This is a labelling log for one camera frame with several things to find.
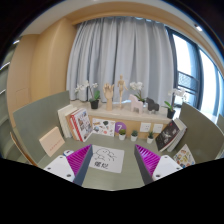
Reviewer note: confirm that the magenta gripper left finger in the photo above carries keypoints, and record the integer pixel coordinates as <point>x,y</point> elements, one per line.
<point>73,167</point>

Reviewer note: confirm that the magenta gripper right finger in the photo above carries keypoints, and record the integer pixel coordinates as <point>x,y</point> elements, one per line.
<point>152,166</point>

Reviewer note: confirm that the white drawing mouse pad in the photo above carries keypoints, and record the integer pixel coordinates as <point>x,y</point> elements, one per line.
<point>107,159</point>

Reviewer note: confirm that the small potted plant right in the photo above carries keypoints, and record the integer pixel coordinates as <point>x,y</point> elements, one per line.
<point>150,137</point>

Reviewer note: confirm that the small potted plant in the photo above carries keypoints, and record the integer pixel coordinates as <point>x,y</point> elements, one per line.
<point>122,134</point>
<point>150,137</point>
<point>134,135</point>

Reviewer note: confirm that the small potted plant middle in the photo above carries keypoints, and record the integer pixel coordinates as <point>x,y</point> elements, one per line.
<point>134,135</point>

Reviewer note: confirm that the beige leaning card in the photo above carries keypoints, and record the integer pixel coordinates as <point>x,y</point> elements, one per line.
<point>52,141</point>

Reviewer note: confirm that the colourful illustrated booklet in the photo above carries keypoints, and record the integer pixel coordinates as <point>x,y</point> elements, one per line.
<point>184,157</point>

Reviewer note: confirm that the small potted plant left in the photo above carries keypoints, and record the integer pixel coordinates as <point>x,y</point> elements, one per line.
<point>122,134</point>

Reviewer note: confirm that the dark cover book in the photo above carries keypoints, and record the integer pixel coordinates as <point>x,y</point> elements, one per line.
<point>171,135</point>

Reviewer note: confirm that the red white book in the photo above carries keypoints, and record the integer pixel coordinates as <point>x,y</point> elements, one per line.
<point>82,124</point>

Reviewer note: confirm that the sticker picture card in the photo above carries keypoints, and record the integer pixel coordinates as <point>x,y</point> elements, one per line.
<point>103,127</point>

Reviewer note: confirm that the purple number seven sign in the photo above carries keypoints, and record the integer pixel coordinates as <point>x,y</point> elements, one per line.
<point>119,126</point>

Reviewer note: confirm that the white standing books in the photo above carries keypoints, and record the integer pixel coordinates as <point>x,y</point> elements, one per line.
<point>62,119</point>

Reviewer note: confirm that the white orchid black pot right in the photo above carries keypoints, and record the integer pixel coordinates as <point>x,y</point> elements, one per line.
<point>170,106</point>

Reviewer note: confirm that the white orchid black pot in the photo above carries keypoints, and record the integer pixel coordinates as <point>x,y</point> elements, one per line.
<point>95,94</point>
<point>170,106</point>

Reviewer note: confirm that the dark horse figurine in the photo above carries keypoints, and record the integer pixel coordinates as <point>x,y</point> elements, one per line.
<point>152,106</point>

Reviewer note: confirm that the pink horse figurine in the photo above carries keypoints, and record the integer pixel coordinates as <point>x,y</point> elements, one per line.
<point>136,104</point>

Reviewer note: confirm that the grey left desk divider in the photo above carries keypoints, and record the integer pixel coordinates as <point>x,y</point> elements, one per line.
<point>36,119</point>

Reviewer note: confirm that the grey desk divider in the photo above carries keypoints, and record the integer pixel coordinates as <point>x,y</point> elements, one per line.
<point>204,139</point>
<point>36,119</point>

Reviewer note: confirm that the grey right desk divider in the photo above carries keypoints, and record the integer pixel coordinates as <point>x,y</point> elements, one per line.
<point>204,139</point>

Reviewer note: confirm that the white orchid black pot left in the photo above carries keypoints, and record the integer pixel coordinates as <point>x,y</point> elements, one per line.
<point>95,94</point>

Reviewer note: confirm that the white orchid middle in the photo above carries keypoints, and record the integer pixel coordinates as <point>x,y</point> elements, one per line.
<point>137,86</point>

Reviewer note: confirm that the wooden hand model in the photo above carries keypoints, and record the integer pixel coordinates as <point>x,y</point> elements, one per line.
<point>108,93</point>

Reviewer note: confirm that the wooden mannequin figure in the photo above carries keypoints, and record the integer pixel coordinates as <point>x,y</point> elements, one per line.
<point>122,86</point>

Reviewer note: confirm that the grey window curtain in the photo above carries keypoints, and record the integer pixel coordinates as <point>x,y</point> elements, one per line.
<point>106,50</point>

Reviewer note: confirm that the white wall socket left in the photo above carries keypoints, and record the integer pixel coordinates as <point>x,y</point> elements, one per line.
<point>145,127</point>

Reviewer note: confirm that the white wall socket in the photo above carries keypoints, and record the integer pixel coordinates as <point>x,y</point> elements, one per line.
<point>157,128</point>
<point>145,127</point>

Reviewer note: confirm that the white wall socket right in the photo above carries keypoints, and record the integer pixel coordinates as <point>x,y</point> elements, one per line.
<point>157,128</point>

